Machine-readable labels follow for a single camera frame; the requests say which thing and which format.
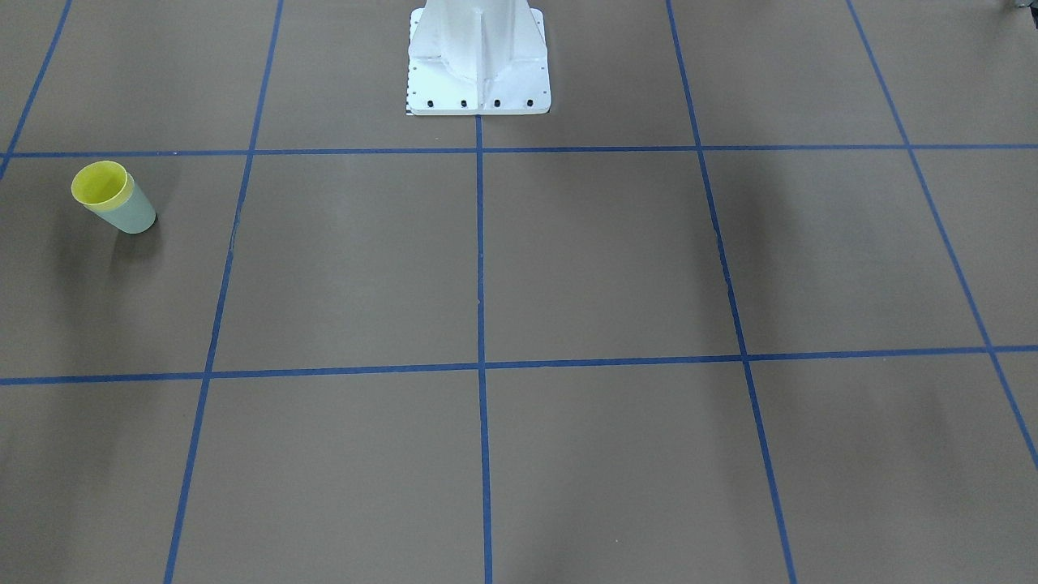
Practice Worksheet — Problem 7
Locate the yellow plastic cup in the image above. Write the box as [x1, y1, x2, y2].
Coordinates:
[71, 161, 135, 213]

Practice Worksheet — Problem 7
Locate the green plastic cup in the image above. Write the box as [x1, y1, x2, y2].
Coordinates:
[92, 184, 158, 235]

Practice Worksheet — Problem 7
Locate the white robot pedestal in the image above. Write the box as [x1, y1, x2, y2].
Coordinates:
[405, 1, 552, 116]

